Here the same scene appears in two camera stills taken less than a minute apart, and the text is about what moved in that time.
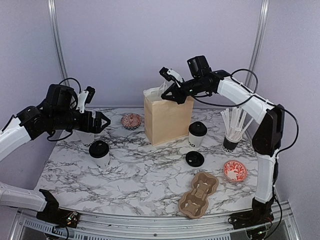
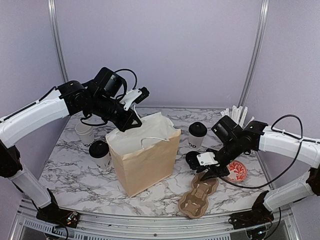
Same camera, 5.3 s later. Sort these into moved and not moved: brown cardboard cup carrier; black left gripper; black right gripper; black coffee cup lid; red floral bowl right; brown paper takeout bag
Moved: brown paper takeout bag; black left gripper; black right gripper
Not moved: brown cardboard cup carrier; red floral bowl right; black coffee cup lid
